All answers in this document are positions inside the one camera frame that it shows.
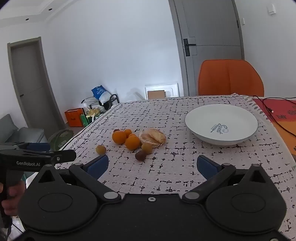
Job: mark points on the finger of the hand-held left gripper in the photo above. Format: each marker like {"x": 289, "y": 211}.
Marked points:
{"x": 39, "y": 146}
{"x": 63, "y": 155}

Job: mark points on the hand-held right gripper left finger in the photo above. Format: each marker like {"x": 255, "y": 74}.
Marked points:
{"x": 99, "y": 165}

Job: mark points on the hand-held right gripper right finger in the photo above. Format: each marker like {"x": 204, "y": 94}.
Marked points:
{"x": 204, "y": 165}

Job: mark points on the brown longan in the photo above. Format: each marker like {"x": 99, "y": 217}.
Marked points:
{"x": 146, "y": 147}
{"x": 101, "y": 149}

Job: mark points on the large orange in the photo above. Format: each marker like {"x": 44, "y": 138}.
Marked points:
{"x": 132, "y": 142}
{"x": 118, "y": 138}

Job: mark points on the small orange kumquat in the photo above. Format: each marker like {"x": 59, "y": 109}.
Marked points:
{"x": 132, "y": 134}
{"x": 128, "y": 132}

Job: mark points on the white plate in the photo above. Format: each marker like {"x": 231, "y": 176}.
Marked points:
{"x": 208, "y": 120}

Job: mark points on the person's left hand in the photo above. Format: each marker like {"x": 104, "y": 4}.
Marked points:
{"x": 13, "y": 201}

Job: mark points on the grey cushion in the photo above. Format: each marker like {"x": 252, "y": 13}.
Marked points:
{"x": 30, "y": 135}

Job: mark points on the green patterned cloth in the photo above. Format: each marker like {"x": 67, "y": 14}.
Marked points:
{"x": 59, "y": 139}

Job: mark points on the grey sofa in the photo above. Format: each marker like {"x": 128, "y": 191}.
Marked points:
{"x": 9, "y": 129}

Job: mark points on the orange box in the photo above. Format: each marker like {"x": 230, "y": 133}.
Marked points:
{"x": 72, "y": 118}

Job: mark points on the green bag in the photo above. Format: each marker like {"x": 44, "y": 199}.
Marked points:
{"x": 83, "y": 120}

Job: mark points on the pale yellow bunch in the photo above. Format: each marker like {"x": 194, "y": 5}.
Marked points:
{"x": 92, "y": 112}

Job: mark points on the white black-patterned tablecloth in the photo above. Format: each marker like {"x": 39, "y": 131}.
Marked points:
{"x": 161, "y": 115}

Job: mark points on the black metal rack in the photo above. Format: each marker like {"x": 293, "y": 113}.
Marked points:
{"x": 114, "y": 99}

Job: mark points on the grey-framed door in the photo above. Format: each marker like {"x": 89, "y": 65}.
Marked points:
{"x": 30, "y": 76}

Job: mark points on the blue and white bag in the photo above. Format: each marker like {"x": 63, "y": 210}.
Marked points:
{"x": 99, "y": 92}

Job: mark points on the white framed board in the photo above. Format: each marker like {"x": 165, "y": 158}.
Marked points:
{"x": 172, "y": 89}

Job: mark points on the brown cardboard piece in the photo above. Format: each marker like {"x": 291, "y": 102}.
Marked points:
{"x": 156, "y": 95}

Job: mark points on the orange chair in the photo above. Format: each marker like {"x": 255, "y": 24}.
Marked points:
{"x": 231, "y": 78}

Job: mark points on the orange and red mat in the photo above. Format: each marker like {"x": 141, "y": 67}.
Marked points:
{"x": 284, "y": 115}

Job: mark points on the grey door with black lock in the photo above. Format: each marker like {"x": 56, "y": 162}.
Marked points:
{"x": 215, "y": 23}

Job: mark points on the white wall switch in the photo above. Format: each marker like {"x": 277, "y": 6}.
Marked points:
{"x": 271, "y": 9}
{"x": 242, "y": 21}

